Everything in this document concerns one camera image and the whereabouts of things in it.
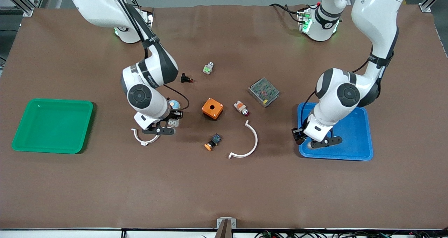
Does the large white semicircular clamp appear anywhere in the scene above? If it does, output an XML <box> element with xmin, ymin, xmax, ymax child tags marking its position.
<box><xmin>228</xmin><ymin>120</ymin><xmax>258</xmax><ymax>159</ymax></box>

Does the blue plastic tray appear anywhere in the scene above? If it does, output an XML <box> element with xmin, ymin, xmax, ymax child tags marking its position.
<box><xmin>297</xmin><ymin>102</ymin><xmax>374</xmax><ymax>161</ymax></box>

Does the black left arm base cable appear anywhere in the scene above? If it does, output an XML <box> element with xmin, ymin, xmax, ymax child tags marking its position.
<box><xmin>269</xmin><ymin>3</ymin><xmax>302</xmax><ymax>23</ymax></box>

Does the small white semicircular clamp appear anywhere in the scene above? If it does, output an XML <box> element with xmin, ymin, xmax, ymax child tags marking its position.
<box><xmin>131</xmin><ymin>128</ymin><xmax>160</xmax><ymax>146</ymax></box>

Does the orange push button box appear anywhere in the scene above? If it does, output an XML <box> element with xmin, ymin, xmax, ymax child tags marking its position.
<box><xmin>201</xmin><ymin>98</ymin><xmax>224</xmax><ymax>121</ymax></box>

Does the green plastic tray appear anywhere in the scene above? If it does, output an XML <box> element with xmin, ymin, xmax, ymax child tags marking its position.
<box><xmin>12</xmin><ymin>98</ymin><xmax>94</xmax><ymax>154</ymax></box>

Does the yellow mushroom push button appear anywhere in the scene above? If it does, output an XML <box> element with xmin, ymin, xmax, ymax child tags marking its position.
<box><xmin>204</xmin><ymin>133</ymin><xmax>222</xmax><ymax>151</ymax></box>

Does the red pilot lamp orange body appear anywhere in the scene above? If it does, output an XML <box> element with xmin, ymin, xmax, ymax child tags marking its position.
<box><xmin>234</xmin><ymin>100</ymin><xmax>250</xmax><ymax>117</ymax></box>

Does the metal mesh power supply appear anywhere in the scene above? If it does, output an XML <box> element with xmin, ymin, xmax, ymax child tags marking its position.
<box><xmin>248</xmin><ymin>77</ymin><xmax>280</xmax><ymax>107</ymax></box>

